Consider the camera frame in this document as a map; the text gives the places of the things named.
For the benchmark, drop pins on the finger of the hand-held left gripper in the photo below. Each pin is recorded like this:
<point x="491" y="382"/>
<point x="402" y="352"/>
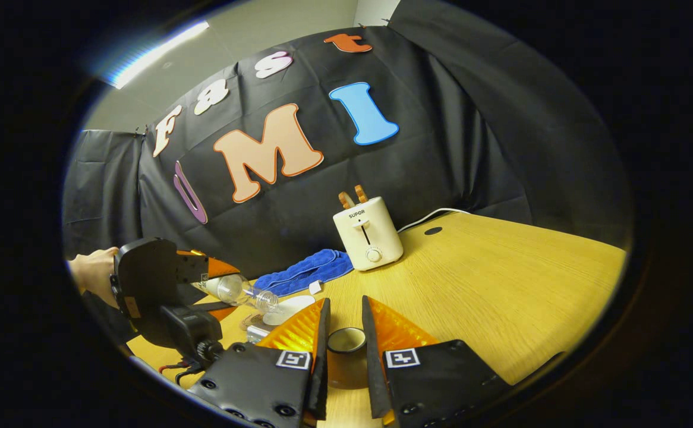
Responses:
<point x="219" y="266"/>
<point x="219" y="308"/>

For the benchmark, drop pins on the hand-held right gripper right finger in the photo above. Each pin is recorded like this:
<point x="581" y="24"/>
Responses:
<point x="441" y="380"/>

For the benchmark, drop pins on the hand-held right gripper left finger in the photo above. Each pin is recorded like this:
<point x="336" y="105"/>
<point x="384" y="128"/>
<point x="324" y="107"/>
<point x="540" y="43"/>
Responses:
<point x="263" y="380"/>

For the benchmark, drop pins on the clear water bottle white label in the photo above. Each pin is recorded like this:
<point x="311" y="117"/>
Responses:
<point x="233" y="290"/>

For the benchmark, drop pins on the pale yellow teacup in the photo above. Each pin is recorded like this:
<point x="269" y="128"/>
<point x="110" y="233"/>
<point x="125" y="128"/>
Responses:
<point x="290" y="309"/>

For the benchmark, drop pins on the pale yellow teacup lid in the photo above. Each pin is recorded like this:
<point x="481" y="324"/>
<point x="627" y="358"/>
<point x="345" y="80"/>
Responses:
<point x="346" y="342"/>

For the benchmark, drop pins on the blue towel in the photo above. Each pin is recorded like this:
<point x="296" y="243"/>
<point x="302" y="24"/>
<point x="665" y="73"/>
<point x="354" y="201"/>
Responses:
<point x="305" y="270"/>

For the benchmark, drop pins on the toast bread slice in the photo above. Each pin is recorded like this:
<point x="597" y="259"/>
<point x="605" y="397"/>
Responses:
<point x="346" y="200"/>
<point x="361" y="193"/>

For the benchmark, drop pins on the white toaster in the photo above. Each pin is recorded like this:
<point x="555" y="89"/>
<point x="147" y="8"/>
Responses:
<point x="367" y="238"/>

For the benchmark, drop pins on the black backdrop cloth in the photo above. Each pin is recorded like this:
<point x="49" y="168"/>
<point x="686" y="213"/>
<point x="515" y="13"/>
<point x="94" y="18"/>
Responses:
<point x="471" y="131"/>

